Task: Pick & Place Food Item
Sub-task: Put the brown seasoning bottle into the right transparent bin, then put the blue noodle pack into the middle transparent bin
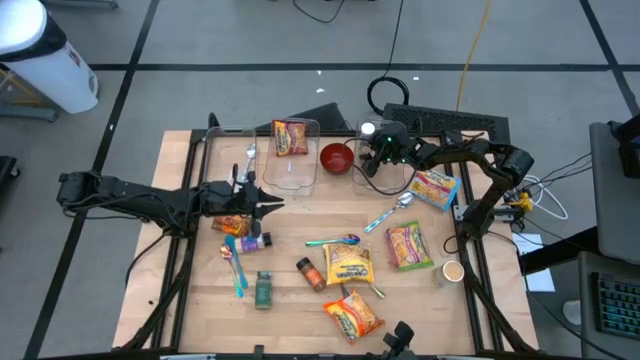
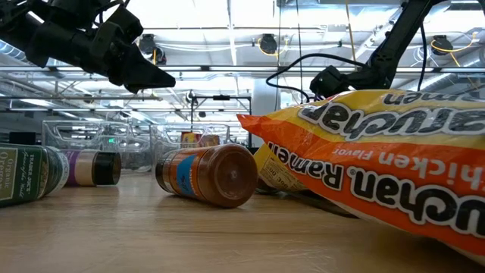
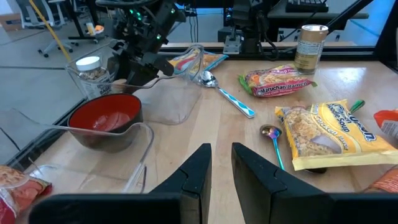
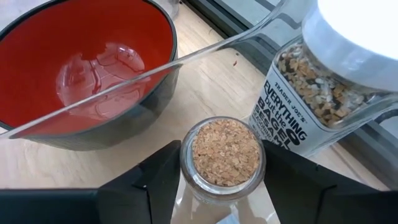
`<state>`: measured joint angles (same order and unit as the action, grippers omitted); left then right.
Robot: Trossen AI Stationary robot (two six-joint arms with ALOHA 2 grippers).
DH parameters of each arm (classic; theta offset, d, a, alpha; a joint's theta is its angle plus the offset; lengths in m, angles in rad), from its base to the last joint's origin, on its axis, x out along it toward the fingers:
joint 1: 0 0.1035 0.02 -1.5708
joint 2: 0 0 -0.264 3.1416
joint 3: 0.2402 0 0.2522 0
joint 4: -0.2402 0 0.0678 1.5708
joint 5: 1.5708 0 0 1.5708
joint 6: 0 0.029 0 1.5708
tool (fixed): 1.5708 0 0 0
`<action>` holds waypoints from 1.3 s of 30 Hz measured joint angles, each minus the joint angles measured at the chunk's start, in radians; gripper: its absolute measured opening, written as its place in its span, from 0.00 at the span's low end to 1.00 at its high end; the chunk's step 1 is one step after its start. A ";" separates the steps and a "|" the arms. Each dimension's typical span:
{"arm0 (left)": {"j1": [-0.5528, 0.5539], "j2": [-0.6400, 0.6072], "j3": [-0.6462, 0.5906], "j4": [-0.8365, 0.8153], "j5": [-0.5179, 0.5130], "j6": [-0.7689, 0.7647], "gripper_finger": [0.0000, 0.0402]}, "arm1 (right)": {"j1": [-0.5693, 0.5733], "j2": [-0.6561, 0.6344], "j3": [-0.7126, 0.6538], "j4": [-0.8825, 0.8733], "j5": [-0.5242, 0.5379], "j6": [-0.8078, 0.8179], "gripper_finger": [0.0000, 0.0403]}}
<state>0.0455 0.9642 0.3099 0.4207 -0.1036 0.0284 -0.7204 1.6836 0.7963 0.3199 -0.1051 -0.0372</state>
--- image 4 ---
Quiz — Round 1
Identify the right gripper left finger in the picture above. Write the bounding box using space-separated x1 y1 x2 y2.
0 139 182 224

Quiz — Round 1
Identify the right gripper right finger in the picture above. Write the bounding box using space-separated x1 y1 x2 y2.
262 139 398 224

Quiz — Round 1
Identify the small glass cork jar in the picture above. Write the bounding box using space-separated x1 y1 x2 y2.
179 116 267 205

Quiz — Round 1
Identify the bagel seasoning jar white cap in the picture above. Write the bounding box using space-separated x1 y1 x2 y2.
248 0 398 158

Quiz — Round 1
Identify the clear plastic jar bin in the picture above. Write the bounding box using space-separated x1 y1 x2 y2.
0 0 398 224

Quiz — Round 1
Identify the red bowl black outside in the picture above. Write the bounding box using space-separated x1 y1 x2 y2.
0 0 183 152

